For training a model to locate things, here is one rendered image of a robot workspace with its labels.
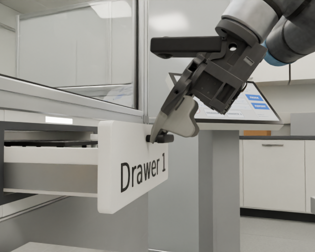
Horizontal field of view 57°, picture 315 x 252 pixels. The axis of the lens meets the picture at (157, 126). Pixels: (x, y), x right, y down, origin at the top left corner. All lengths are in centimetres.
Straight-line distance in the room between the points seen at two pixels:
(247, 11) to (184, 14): 191
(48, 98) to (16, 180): 15
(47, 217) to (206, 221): 101
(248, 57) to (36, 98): 33
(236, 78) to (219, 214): 105
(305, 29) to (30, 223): 51
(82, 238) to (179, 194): 162
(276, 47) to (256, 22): 16
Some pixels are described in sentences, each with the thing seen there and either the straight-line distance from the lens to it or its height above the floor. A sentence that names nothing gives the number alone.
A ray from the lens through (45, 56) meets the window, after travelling 56.
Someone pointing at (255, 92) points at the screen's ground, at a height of 113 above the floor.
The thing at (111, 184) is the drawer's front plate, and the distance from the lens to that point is 35.
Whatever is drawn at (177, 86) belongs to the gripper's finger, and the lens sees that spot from 42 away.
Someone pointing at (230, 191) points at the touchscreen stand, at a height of 65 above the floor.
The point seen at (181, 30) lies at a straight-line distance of 232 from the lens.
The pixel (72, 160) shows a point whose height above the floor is 88.
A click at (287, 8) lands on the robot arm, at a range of 49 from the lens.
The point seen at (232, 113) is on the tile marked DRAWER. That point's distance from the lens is 133.
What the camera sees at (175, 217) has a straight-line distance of 228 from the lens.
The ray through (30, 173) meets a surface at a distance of 42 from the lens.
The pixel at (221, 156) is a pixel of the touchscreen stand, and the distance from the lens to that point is 138.
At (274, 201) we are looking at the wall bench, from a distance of 344.
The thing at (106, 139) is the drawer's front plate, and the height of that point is 91.
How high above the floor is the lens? 91
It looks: 2 degrees up
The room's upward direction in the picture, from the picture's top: straight up
